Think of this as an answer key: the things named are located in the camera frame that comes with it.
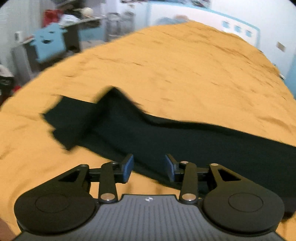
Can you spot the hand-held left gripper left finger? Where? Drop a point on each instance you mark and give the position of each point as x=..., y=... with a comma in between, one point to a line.
x=128, y=168

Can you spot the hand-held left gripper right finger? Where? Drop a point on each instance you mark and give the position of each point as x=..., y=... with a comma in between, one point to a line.
x=168, y=168

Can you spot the black pants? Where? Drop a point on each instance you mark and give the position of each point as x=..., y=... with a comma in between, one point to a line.
x=138, y=139

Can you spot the orange bed sheet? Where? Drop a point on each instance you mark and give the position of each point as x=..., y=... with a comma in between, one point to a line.
x=173, y=69

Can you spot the dark desk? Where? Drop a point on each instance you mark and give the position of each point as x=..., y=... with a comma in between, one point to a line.
x=76, y=32

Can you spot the white headboard with blue trim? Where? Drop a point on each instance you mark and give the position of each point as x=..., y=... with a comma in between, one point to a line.
x=196, y=14

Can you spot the white plastic bag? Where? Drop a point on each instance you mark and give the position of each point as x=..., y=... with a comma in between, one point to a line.
x=68, y=19

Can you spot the round white ornament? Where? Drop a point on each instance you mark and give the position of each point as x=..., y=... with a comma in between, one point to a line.
x=87, y=11

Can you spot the red bag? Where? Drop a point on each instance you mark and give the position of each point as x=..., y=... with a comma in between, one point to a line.
x=52, y=17

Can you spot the beige wall switch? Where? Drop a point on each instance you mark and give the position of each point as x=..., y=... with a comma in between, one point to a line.
x=281, y=46

